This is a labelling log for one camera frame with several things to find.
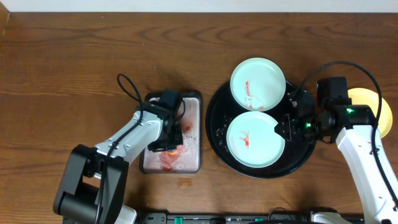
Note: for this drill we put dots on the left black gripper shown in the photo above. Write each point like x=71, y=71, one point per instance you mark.
x=168, y=145

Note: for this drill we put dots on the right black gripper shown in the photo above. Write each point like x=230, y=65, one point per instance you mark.
x=290, y=134

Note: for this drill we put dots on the mint plate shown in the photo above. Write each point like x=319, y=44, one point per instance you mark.
x=258, y=84
x=252, y=140

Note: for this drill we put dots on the yellow plate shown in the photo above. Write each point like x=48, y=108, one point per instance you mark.
x=363, y=96

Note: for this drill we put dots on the green yellow sponge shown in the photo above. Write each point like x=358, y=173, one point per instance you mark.
x=172, y=153

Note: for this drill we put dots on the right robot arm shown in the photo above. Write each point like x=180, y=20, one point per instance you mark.
x=352, y=129

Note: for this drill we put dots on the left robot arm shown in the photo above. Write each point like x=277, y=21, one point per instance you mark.
x=94, y=180

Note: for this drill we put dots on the black rectangular soapy tray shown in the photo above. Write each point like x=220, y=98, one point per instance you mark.
x=187, y=161

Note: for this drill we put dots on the black round tray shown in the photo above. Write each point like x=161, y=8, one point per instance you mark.
x=222, y=109

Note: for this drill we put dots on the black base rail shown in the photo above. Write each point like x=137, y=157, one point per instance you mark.
x=278, y=214

